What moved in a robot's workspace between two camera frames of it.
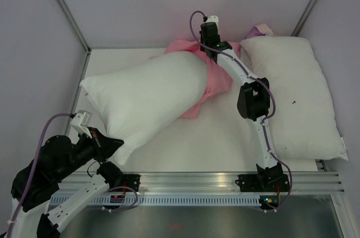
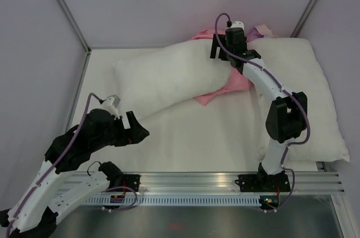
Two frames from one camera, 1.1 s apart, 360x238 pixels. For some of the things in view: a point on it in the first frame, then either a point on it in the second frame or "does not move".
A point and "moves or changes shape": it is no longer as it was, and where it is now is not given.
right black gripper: (202, 48) → (223, 39)
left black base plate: (130, 180) does not move
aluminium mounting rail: (305, 183) does not move
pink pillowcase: (217, 80) moves or changes shape
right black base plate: (263, 183) does not move
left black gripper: (104, 146) → (131, 135)
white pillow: (138, 100) moves or changes shape
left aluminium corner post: (65, 9) does not move
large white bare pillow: (303, 122) does not move
